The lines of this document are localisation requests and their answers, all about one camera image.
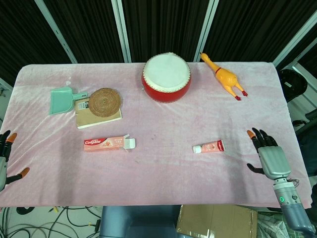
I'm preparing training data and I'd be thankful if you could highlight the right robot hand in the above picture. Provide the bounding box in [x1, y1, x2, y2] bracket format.
[247, 127, 292, 180]

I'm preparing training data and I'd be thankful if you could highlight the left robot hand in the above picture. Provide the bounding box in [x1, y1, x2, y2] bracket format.
[0, 130, 30, 192]

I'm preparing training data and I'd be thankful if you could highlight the pink toothpaste tube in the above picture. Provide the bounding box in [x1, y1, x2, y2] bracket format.
[193, 139, 226, 155]

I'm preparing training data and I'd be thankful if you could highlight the pink Colgate toothpaste box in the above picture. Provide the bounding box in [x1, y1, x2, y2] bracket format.
[83, 133, 137, 153]

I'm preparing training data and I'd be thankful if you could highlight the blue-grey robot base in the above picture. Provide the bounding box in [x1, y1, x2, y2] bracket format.
[99, 205, 183, 238]

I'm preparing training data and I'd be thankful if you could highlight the brown cardboard box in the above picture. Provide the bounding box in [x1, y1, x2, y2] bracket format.
[175, 204, 259, 238]

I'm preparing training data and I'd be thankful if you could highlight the black round stool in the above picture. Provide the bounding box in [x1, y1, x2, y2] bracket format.
[279, 69, 309, 103]

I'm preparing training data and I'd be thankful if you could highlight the green plastic dustpan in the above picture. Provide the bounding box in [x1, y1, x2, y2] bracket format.
[49, 86, 89, 116]

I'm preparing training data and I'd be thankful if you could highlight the yellow rubber chicken toy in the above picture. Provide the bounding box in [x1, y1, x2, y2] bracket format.
[200, 52, 249, 101]

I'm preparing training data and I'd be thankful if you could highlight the brown kraft notebook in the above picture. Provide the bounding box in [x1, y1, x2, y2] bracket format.
[75, 98, 123, 130]

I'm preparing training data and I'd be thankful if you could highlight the pink plush tablecloth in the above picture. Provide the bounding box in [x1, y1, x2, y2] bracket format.
[0, 61, 313, 209]

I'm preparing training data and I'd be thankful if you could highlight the round woven rattan coaster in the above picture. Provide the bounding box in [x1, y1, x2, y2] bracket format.
[89, 88, 124, 117]

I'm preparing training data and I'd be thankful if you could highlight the black pleated curtain panel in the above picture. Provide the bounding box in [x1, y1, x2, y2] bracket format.
[0, 0, 74, 80]
[123, 0, 211, 62]
[203, 0, 317, 63]
[44, 0, 125, 64]

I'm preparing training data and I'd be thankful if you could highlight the red drum with white skin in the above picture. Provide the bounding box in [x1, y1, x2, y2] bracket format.
[141, 51, 192, 104]

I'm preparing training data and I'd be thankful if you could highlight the tangle of floor cables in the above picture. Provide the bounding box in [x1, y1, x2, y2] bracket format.
[0, 205, 103, 238]

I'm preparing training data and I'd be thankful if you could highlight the white metal frame post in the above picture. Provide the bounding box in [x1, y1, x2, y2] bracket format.
[34, 0, 78, 64]
[272, 11, 317, 66]
[111, 0, 132, 63]
[196, 0, 220, 62]

